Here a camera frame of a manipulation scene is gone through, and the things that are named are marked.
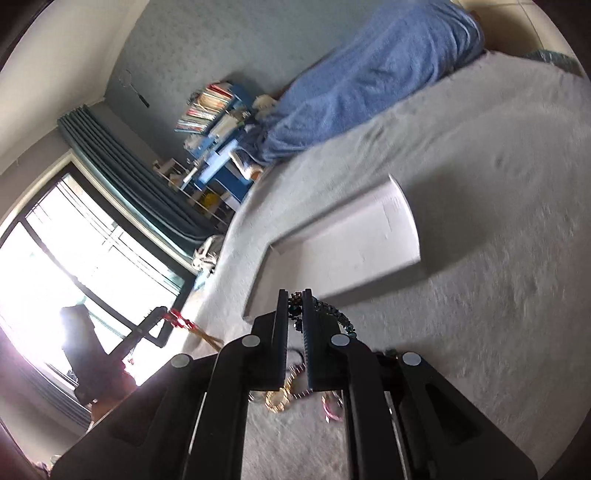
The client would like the red bead necklace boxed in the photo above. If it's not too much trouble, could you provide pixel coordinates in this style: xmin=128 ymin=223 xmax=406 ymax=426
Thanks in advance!
xmin=168 ymin=309 xmax=197 ymax=331

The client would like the white orange cloth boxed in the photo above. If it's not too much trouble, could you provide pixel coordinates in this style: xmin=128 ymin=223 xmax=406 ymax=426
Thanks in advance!
xmin=230 ymin=148 xmax=265 ymax=182

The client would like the teal cloth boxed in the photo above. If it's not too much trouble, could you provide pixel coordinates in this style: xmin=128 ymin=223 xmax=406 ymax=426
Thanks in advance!
xmin=521 ymin=48 xmax=583 ymax=75

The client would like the blue desk with shelf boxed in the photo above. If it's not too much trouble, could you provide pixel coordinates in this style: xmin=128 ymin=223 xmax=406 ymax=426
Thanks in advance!
xmin=174 ymin=82 xmax=260 ymax=214

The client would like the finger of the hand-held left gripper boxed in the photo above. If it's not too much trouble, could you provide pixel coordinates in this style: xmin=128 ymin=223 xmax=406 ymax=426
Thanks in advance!
xmin=122 ymin=306 xmax=170 ymax=359

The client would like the gold round hair clip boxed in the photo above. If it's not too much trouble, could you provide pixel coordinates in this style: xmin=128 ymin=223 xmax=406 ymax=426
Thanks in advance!
xmin=264 ymin=364 xmax=297 ymax=414

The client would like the grey bed cover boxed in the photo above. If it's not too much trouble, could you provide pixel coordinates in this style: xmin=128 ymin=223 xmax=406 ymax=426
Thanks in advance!
xmin=182 ymin=51 xmax=591 ymax=480

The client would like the row of books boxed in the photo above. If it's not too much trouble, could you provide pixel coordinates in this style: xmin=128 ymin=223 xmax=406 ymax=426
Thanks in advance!
xmin=174 ymin=82 xmax=236 ymax=136

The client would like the gold chain necklace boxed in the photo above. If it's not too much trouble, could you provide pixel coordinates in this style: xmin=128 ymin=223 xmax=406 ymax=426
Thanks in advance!
xmin=189 ymin=325 xmax=226 ymax=350

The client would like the dark blue beaded bracelet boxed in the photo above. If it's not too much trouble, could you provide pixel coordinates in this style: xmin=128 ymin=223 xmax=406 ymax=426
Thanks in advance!
xmin=286 ymin=291 xmax=359 ymax=340

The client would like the teal curtain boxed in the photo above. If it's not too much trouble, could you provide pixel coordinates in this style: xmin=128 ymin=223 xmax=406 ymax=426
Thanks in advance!
xmin=58 ymin=105 xmax=219 ymax=269

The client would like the white shallow box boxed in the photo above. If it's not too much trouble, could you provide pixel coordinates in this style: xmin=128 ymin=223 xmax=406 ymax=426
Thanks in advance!
xmin=242 ymin=174 xmax=423 ymax=324

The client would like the pink cord bracelet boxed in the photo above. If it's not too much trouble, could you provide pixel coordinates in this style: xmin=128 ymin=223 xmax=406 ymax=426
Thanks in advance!
xmin=320 ymin=391 xmax=345 ymax=424

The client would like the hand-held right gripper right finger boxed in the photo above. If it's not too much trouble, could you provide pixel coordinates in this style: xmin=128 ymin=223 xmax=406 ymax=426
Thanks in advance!
xmin=302 ymin=288 xmax=539 ymax=480

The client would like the white wire rack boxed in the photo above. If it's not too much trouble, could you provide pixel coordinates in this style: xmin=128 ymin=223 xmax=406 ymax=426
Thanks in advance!
xmin=152 ymin=157 xmax=236 ymax=230

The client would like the badminton racket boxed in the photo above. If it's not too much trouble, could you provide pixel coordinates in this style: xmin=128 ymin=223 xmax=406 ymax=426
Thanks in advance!
xmin=119 ymin=71 xmax=151 ymax=110

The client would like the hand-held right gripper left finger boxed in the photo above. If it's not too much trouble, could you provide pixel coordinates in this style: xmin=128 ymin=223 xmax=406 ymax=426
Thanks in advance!
xmin=53 ymin=290 xmax=289 ymax=480

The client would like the glass window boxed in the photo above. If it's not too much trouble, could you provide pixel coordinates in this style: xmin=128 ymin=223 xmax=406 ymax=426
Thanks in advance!
xmin=0 ymin=174 xmax=195 ymax=416

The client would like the blue pillow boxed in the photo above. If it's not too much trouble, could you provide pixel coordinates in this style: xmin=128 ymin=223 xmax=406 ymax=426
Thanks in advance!
xmin=233 ymin=0 xmax=485 ymax=167

